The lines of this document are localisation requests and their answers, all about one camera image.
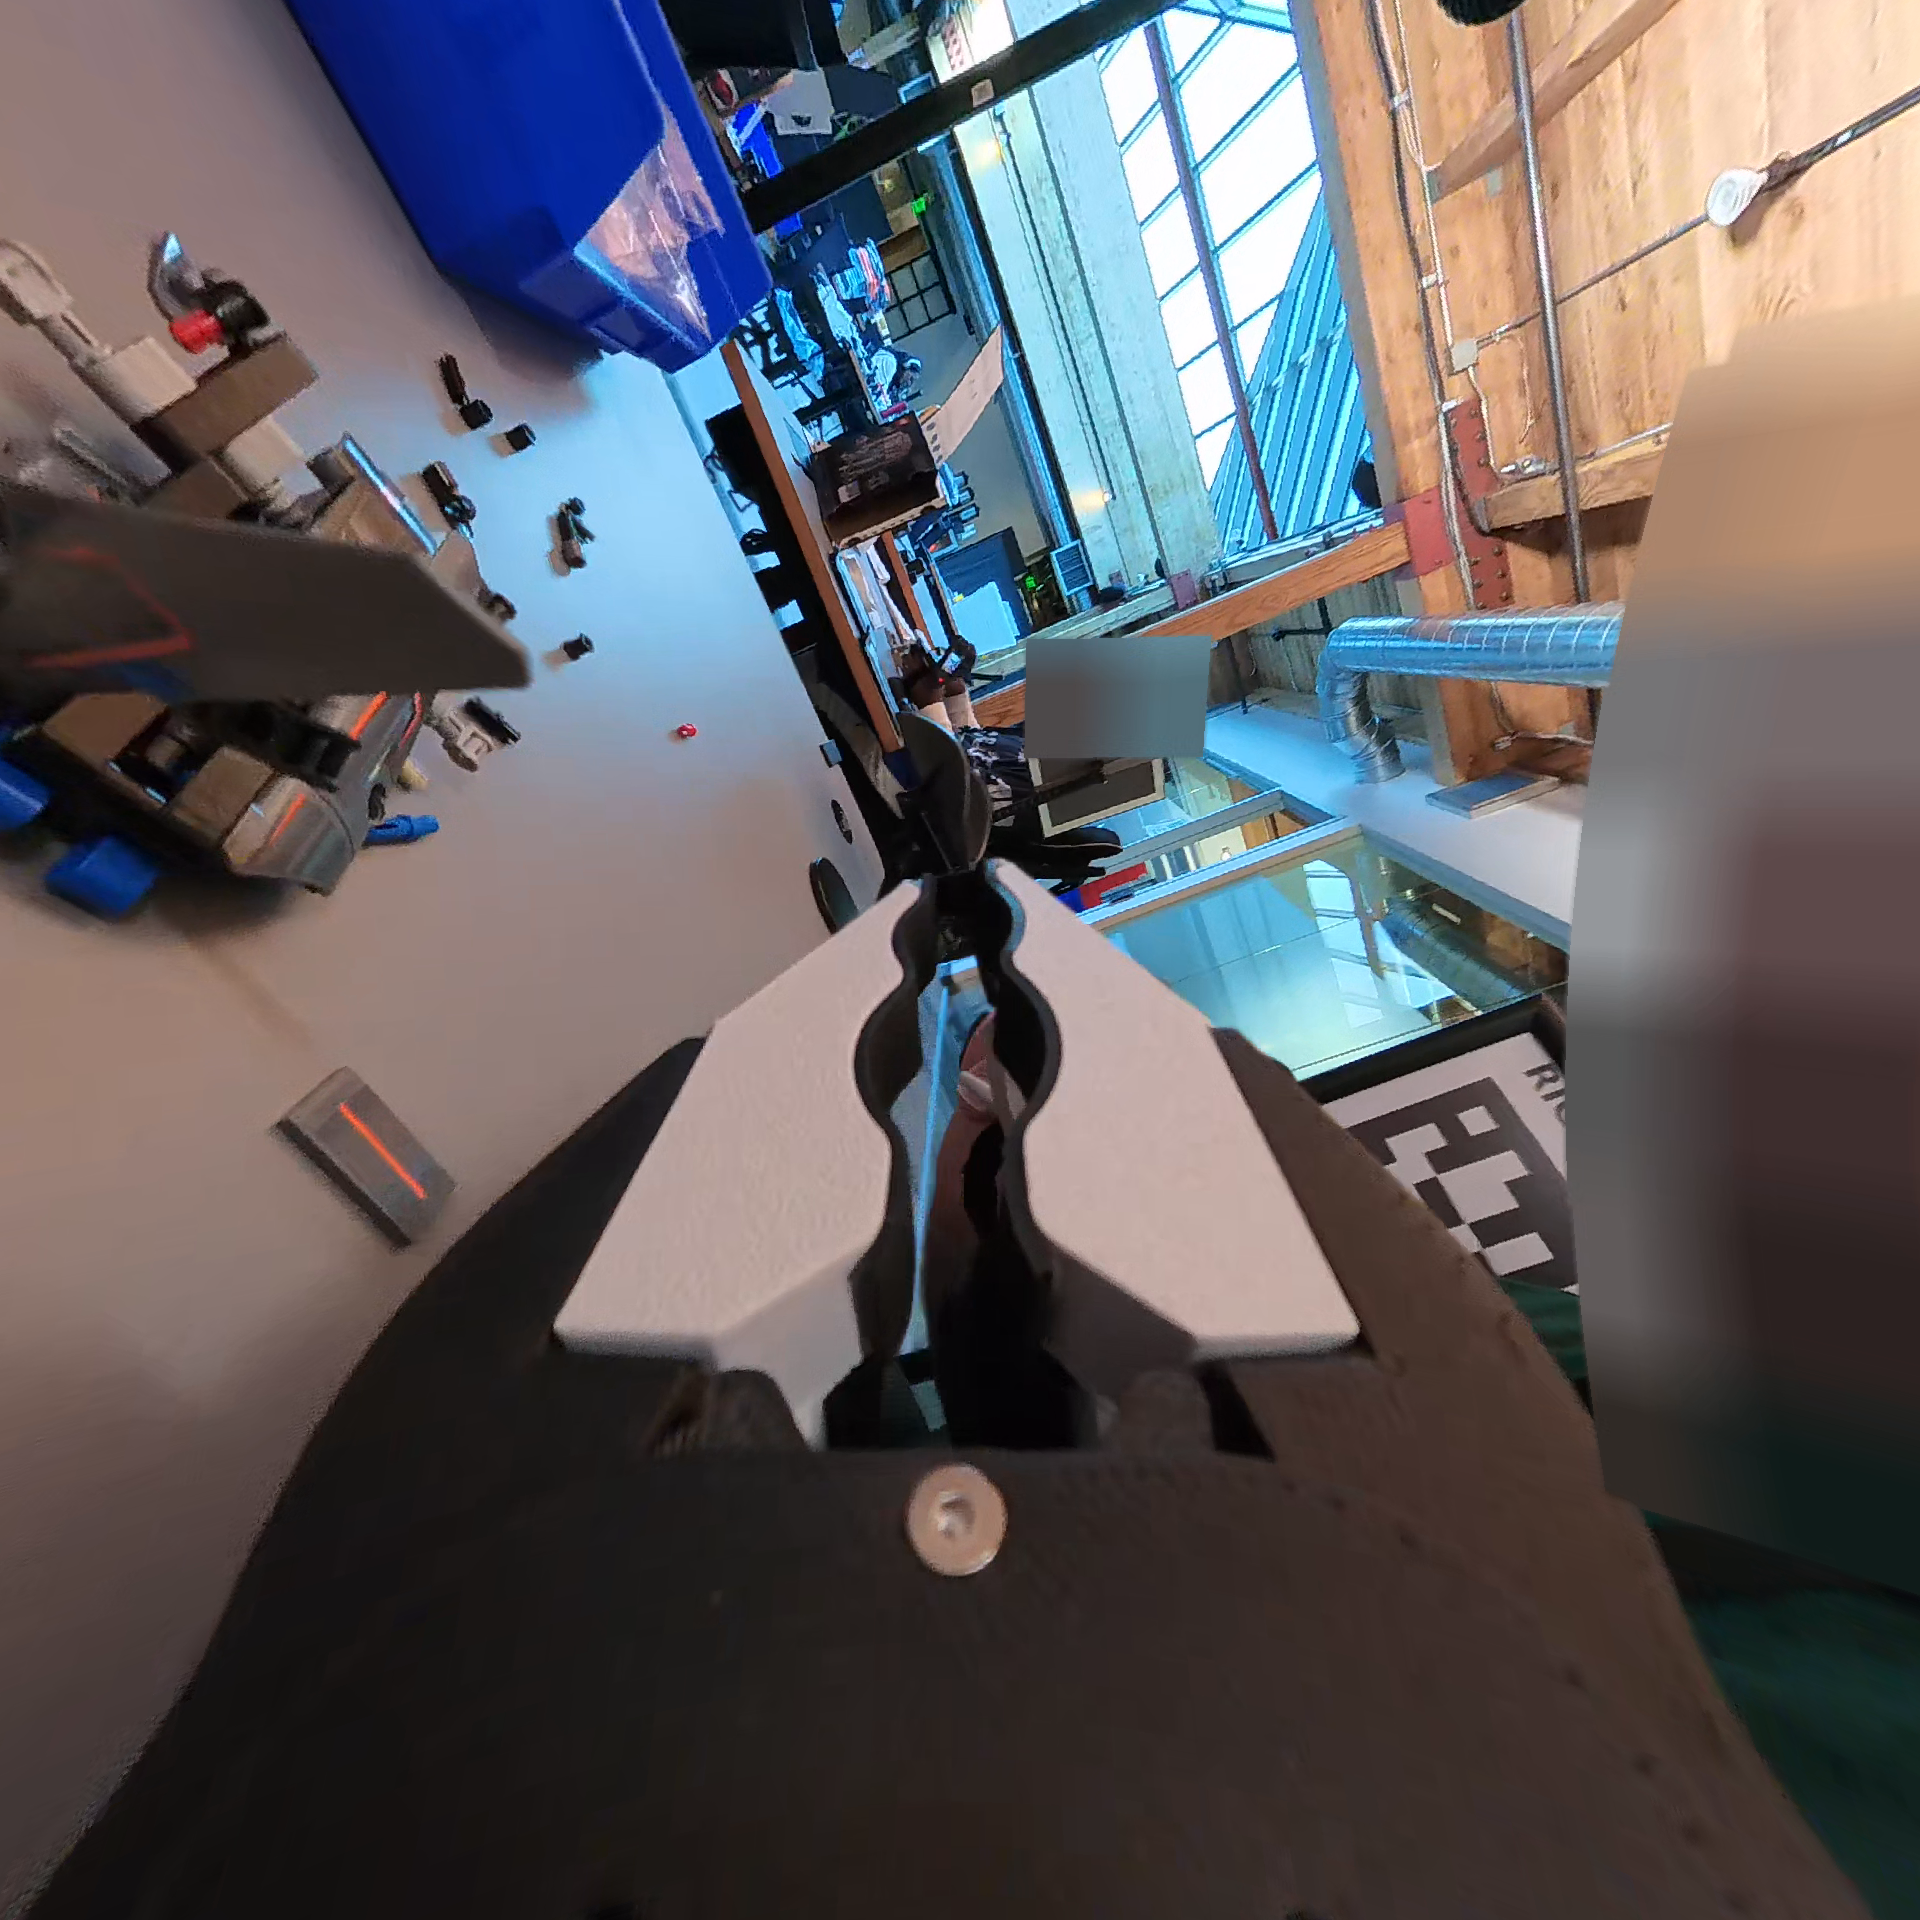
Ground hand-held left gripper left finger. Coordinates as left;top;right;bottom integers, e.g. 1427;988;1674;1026
556;878;946;1443

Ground blue plastic bin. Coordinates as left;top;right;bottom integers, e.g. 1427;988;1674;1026
285;0;776;375

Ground scattered small lego pieces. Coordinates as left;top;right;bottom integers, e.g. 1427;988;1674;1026
434;351;706;751

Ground brown cardboard box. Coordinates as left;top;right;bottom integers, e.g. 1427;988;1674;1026
804;411;944;543

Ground silver spiral duct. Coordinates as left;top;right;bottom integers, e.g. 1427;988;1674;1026
1317;599;1626;781

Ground grey lego assembly orange stripe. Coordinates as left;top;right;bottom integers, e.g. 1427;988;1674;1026
0;230;535;922

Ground small black lego panel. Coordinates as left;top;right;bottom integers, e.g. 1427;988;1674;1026
897;709;1000;970

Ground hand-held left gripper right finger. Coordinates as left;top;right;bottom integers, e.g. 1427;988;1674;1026
983;862;1361;1433

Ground clear plastic bags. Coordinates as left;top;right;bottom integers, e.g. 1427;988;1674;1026
585;141;737;325

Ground black framed sign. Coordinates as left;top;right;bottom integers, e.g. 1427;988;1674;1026
1305;1026;1578;1295

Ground black lego tile red stripe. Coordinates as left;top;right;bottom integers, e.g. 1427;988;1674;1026
274;1068;458;1249

